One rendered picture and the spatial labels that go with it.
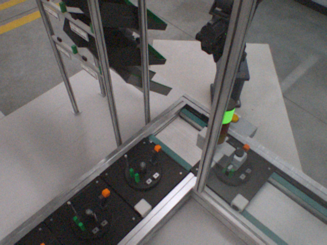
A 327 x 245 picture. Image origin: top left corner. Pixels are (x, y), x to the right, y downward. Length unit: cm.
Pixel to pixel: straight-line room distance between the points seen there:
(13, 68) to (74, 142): 199
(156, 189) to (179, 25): 265
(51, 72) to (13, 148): 171
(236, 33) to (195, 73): 109
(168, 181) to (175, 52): 89
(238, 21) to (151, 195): 73
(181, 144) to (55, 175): 55
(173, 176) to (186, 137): 23
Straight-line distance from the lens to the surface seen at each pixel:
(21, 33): 373
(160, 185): 113
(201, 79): 164
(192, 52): 181
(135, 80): 117
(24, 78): 314
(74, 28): 99
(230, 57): 63
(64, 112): 154
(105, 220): 106
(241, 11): 57
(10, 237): 118
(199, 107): 137
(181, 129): 134
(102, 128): 143
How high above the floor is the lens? 199
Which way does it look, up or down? 52 degrees down
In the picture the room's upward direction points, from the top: 1 degrees clockwise
